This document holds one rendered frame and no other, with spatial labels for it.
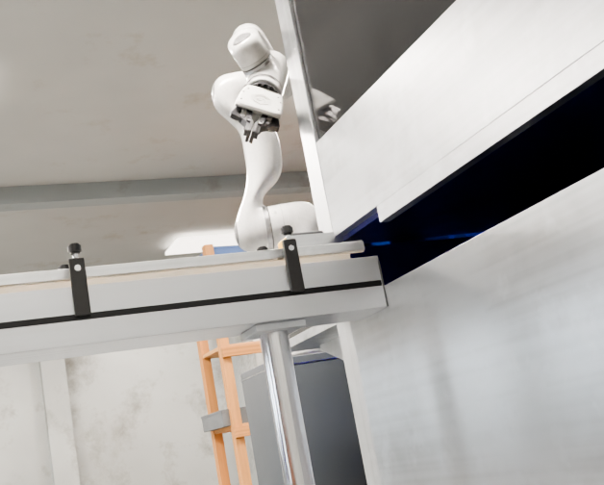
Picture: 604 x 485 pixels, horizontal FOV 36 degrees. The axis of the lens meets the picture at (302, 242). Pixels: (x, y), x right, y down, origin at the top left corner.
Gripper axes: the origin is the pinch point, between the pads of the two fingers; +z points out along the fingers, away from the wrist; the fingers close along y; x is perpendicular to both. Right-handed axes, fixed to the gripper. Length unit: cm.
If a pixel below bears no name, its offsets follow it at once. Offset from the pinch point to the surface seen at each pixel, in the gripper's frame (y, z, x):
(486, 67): 29, 46, -48
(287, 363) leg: 17, 53, 10
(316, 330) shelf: 24.8, 19.2, 30.2
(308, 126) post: 10.7, 2.0, -6.3
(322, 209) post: 17.9, 14.0, 3.8
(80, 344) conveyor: -15, 65, 6
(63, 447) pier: -125, -583, 860
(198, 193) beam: -39, -540, 400
